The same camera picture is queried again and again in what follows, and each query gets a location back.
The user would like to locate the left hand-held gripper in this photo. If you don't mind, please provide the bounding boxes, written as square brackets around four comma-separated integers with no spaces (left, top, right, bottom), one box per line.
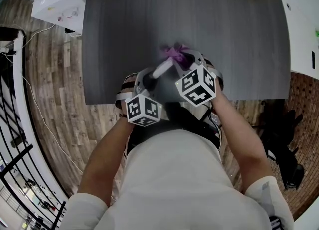
[124,67,164,127]

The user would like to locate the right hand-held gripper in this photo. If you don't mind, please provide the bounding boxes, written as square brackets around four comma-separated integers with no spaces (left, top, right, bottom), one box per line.
[173,49,217,114]

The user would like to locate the white remote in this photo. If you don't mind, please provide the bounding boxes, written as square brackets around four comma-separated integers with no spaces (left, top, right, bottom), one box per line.
[152,58,174,80]

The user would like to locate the purple cloth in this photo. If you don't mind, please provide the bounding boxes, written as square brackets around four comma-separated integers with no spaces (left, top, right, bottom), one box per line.
[159,43,191,69]

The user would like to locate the person's right forearm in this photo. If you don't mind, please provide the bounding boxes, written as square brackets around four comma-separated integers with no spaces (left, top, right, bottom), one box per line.
[211,91,274,192]

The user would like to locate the person's left forearm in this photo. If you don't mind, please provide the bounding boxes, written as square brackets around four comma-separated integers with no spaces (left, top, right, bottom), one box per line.
[77,116,137,206]

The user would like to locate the person's left hand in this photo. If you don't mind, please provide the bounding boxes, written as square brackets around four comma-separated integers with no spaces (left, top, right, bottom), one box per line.
[121,73,137,93]

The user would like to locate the person's right hand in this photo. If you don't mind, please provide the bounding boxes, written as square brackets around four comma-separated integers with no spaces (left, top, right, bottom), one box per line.
[202,56,223,91]

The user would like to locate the person's black trousers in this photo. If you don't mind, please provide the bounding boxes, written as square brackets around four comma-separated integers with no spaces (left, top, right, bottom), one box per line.
[127,102,221,155]

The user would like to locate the black battery box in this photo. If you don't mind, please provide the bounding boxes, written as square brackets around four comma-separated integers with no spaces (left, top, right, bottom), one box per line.
[208,114,222,131]

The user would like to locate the small white bin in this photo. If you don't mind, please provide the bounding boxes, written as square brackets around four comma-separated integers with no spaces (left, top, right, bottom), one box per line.
[64,26,83,38]

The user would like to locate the person's white shirt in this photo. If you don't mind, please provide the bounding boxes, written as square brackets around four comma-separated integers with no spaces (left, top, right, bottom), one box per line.
[58,129,295,230]

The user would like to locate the white water dispenser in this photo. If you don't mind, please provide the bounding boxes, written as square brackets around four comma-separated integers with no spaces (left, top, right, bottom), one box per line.
[31,0,90,37]

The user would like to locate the white desk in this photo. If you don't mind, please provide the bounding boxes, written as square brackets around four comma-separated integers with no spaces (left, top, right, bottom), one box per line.
[270,0,319,78]

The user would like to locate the black office chair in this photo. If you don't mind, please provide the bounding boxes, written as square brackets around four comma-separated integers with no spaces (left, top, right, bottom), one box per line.
[259,101,305,190]

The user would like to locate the black metal railing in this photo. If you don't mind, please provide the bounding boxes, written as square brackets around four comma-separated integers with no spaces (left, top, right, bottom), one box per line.
[0,74,67,230]

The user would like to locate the white floor cable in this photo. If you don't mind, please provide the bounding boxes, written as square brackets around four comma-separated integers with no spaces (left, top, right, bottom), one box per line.
[0,23,84,175]

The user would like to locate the black and white strap buckle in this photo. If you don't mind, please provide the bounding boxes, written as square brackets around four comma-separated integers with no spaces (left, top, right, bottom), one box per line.
[268,216,283,230]

